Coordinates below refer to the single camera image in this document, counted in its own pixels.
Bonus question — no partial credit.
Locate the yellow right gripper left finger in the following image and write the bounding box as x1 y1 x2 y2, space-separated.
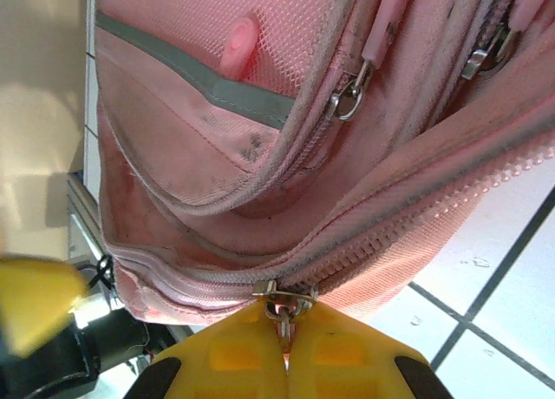
125 305 291 399

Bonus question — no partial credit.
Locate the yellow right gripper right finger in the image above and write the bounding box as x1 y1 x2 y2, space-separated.
287 303 454 399

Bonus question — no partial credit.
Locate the pink backpack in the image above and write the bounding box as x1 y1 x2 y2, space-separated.
88 0 555 326

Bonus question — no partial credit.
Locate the aluminium mounting rail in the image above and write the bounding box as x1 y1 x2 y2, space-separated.
64 173 118 313

